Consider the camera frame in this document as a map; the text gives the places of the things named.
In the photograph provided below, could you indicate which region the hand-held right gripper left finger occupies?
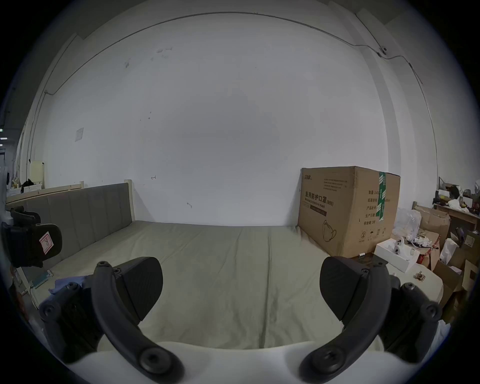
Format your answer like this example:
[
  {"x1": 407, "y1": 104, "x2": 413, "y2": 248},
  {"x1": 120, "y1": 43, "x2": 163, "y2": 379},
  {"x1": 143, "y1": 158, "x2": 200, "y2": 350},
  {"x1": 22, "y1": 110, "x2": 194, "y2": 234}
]
[{"x1": 39, "y1": 257, "x2": 185, "y2": 384}]

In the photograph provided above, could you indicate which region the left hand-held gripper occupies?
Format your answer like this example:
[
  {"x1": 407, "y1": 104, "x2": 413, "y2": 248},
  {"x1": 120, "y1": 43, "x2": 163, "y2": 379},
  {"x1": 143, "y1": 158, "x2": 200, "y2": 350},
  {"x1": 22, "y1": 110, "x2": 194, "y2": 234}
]
[{"x1": 1, "y1": 165, "x2": 63, "y2": 268}]

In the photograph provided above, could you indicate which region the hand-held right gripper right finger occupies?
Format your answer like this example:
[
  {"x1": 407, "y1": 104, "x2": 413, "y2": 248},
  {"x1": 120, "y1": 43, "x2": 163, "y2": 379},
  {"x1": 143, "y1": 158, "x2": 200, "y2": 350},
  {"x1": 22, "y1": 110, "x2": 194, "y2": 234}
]
[{"x1": 299, "y1": 256, "x2": 443, "y2": 383}]

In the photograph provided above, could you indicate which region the flat teal-edged card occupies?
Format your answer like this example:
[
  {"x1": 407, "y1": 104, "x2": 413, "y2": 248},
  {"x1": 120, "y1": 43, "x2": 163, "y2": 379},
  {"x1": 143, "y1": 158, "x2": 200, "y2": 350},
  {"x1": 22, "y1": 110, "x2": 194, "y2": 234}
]
[{"x1": 30, "y1": 270, "x2": 54, "y2": 290}]

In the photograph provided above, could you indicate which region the grey padded headboard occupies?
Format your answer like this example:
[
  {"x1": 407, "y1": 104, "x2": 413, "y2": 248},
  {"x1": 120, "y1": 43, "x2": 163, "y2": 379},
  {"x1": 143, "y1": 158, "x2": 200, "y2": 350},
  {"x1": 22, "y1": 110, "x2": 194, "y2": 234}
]
[{"x1": 5, "y1": 179, "x2": 136, "y2": 265}]

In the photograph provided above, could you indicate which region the dark blue shirt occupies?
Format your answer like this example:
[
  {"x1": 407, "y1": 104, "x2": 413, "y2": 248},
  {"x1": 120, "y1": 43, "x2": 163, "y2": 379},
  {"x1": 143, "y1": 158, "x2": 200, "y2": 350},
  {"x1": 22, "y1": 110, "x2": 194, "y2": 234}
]
[{"x1": 48, "y1": 275, "x2": 95, "y2": 298}]

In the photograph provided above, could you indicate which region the round white stool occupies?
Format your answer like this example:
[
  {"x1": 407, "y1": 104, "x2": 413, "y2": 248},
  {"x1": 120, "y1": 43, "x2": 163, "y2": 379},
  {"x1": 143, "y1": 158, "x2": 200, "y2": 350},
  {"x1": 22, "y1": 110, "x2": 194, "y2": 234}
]
[{"x1": 397, "y1": 262, "x2": 444, "y2": 305}]

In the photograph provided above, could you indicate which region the open white box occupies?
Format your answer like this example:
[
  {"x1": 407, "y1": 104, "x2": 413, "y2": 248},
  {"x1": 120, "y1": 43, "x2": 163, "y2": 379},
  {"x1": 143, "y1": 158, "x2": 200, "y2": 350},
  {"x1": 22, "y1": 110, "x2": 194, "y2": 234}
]
[{"x1": 374, "y1": 238, "x2": 421, "y2": 273}]

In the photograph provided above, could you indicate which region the pile of brown cartons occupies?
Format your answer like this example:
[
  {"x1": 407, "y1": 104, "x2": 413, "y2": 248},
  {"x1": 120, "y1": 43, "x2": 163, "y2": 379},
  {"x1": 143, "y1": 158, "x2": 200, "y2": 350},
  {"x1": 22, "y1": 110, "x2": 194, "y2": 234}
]
[{"x1": 412, "y1": 202, "x2": 480, "y2": 325}]

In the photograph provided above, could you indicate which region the clear plastic bag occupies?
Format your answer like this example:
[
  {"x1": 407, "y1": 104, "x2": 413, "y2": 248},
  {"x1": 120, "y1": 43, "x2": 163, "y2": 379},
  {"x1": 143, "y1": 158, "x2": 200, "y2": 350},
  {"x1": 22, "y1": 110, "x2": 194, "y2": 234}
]
[{"x1": 394, "y1": 207, "x2": 424, "y2": 241}]

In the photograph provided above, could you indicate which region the large brown cardboard carton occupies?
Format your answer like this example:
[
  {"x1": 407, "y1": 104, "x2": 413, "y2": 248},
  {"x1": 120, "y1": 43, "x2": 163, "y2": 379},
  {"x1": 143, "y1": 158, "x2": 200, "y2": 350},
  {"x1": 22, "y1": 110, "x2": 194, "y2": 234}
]
[{"x1": 297, "y1": 166, "x2": 401, "y2": 259}]

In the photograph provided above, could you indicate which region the bed with beige sheet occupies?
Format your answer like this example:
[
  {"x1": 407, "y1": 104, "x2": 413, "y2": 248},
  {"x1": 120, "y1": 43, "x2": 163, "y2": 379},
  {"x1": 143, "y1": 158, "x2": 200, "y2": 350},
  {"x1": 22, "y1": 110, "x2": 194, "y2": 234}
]
[{"x1": 32, "y1": 220, "x2": 385, "y2": 353}]

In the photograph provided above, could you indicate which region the cluttered wooden table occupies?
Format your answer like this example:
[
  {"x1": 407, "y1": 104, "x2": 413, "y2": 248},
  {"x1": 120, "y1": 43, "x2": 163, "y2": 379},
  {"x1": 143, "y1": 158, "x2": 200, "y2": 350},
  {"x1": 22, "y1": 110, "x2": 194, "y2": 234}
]
[{"x1": 433, "y1": 176, "x2": 480, "y2": 230}]

